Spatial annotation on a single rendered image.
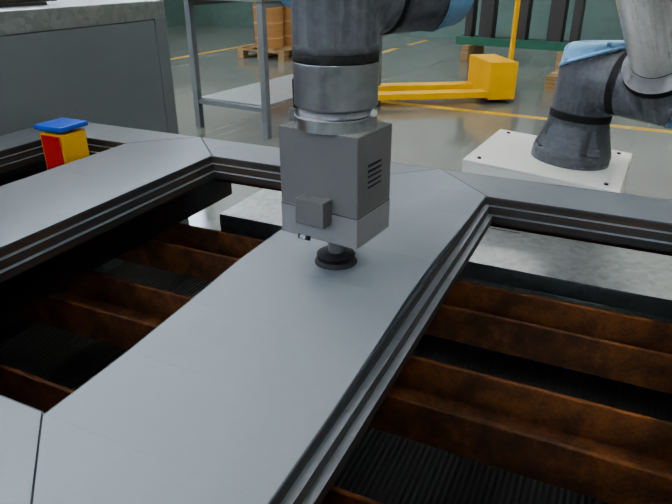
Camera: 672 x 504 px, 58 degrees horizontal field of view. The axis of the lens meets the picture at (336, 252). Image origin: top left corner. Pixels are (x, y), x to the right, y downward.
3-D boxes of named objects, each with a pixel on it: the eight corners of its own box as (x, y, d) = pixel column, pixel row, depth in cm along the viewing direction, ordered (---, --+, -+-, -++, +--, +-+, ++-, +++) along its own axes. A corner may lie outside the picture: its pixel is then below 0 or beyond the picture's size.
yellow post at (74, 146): (82, 242, 106) (61, 136, 98) (62, 237, 108) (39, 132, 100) (103, 232, 111) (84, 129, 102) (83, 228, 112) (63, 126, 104)
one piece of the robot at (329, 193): (249, 88, 51) (260, 262, 58) (340, 100, 46) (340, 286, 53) (314, 72, 58) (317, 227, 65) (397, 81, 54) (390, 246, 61)
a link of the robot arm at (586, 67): (568, 100, 125) (584, 31, 119) (632, 114, 116) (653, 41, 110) (537, 106, 117) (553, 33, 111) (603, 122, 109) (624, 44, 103)
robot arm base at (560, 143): (546, 143, 131) (557, 97, 127) (618, 159, 123) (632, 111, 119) (519, 157, 120) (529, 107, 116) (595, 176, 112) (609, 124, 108)
